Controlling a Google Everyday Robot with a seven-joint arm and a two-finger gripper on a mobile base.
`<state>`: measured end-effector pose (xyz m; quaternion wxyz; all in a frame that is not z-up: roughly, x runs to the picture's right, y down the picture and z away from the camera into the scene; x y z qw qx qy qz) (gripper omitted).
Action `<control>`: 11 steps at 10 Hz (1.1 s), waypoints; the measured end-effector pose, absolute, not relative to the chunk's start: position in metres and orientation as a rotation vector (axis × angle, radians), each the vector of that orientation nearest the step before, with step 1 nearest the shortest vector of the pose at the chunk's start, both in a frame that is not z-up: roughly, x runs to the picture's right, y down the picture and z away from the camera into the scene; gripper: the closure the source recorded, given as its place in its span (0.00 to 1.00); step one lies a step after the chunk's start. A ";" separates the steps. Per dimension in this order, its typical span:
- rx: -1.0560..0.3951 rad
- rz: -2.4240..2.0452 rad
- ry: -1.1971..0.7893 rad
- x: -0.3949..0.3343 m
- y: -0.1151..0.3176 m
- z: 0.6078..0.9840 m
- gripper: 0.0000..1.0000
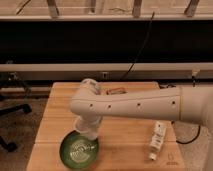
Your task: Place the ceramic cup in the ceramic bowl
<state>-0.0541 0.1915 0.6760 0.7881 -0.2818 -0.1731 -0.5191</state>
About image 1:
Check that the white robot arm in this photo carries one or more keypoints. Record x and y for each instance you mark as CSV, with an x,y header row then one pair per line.
x,y
186,104

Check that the white plastic bottle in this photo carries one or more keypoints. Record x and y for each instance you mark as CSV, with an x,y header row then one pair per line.
x,y
157,139

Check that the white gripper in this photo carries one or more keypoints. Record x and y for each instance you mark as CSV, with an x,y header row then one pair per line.
x,y
88,127

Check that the small brown object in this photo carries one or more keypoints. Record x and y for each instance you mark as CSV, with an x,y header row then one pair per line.
x,y
119,90

